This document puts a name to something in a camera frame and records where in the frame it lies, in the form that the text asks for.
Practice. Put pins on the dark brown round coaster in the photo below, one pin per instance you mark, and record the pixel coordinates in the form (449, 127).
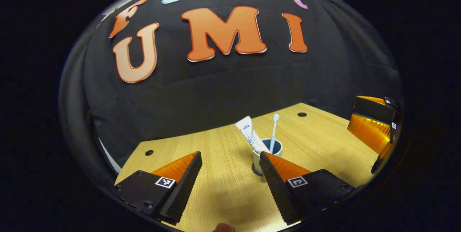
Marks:
(253, 170)

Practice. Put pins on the pale green cup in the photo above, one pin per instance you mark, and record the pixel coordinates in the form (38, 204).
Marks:
(256, 161)

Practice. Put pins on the wooden desktop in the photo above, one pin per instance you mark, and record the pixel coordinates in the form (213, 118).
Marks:
(223, 196)

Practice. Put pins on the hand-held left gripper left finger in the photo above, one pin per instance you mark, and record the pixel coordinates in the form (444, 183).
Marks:
(183, 188)

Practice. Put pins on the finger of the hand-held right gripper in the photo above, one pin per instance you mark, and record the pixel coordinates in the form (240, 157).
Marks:
(374, 109)
(369, 131)

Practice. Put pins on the white toothbrush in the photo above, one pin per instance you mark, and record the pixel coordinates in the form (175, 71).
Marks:
(274, 134)

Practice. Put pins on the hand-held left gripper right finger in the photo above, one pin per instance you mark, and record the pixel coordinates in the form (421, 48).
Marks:
(276, 190)

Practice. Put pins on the white toothpaste tube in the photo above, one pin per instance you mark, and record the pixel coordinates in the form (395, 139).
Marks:
(248, 134)

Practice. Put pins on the black backdrop cloth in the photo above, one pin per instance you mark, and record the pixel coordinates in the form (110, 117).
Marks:
(216, 91)

